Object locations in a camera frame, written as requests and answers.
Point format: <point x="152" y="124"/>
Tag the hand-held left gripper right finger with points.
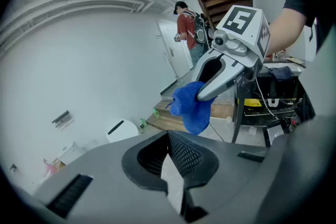
<point x="231" y="173"/>

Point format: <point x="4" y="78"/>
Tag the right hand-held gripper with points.
<point x="244" y="23"/>

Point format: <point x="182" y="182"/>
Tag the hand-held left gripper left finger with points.
<point x="105" y="191"/>

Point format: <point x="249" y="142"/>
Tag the blue cleaning cloth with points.
<point x="189" y="110"/>

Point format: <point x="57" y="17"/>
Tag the person's right forearm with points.
<point x="286" y="31"/>

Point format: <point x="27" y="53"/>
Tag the white tank toilet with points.
<point x="71" y="152"/>

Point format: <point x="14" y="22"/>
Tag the white door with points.
<point x="174" y="47"/>

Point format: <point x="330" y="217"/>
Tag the white round ball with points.
<point x="229" y="119"/>

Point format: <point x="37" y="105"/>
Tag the brown cardboard box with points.
<point x="60" y="165"/>

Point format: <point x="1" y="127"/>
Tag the pink spray bottle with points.
<point x="50" y="168"/>

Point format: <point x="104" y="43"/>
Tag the green detergent bottle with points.
<point x="156" y="112"/>
<point x="143" y="124"/>

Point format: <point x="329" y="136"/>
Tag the black table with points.
<point x="278" y="91"/>

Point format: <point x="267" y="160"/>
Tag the wooden plank platform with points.
<point x="162" y="123"/>

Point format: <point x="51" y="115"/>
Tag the dark blue rag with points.
<point x="282" y="73"/>

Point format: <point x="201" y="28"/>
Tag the white ceiling pipes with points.
<point x="78" y="5"/>

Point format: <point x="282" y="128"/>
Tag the black wall shelf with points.
<point x="61" y="116"/>

